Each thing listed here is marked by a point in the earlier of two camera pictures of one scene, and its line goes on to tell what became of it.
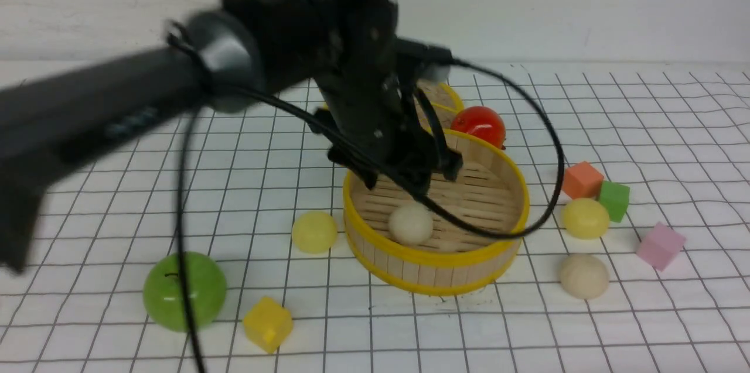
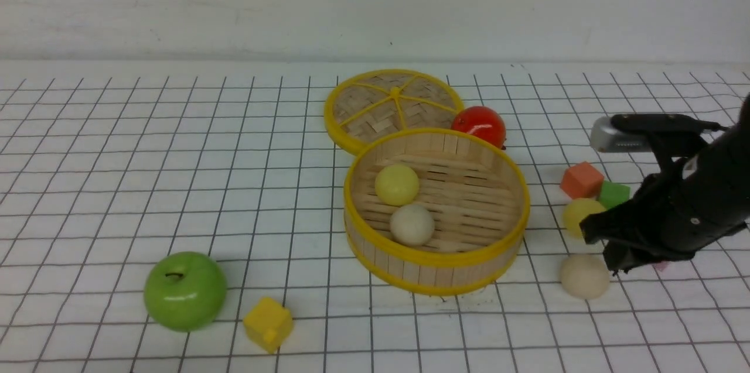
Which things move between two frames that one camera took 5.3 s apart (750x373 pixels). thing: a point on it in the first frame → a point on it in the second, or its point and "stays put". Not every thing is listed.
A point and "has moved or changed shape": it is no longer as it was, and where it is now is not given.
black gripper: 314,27 → 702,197
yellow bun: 314,232 has moved or changed shape
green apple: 163,293 stays put
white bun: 411,223 stays put
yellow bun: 586,218 stays put
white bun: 584,276 stays put
